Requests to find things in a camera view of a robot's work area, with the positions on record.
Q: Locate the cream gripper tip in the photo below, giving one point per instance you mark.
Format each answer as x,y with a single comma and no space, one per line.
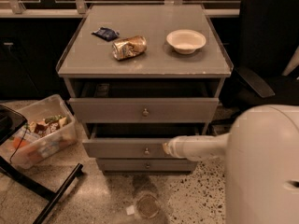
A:
178,147

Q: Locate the grey drawer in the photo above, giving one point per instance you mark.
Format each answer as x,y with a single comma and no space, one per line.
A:
146,165
135,141
144,102

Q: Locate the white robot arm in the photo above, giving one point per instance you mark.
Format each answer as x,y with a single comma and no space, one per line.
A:
261,153

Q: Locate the grey bottom drawer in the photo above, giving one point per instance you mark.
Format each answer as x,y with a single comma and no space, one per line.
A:
146,165

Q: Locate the grey drawer cabinet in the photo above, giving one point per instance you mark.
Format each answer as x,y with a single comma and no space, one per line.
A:
90,58

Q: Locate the dark object in top drawer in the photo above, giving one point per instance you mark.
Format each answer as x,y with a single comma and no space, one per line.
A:
101,90

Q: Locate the grey top drawer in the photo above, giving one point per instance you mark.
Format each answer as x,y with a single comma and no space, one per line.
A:
144,102

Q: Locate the round floor drain cover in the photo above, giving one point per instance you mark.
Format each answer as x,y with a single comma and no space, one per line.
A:
147,205

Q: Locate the small white paper scrap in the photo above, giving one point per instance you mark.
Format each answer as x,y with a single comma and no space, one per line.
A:
130,210

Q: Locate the white paper bowl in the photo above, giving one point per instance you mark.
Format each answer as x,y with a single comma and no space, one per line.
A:
186,41

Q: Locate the crushed gold soda can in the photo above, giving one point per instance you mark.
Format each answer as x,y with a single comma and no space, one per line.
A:
129,47

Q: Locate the clear plastic storage bin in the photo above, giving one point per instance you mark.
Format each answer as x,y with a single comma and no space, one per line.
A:
28,156

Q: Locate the blue snack wrapper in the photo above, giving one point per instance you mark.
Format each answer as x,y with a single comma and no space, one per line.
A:
106,33

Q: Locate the snack packages in bin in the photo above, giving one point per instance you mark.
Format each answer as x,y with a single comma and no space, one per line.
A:
31,132

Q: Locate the black office chair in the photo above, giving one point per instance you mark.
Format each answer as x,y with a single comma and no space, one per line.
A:
266,66

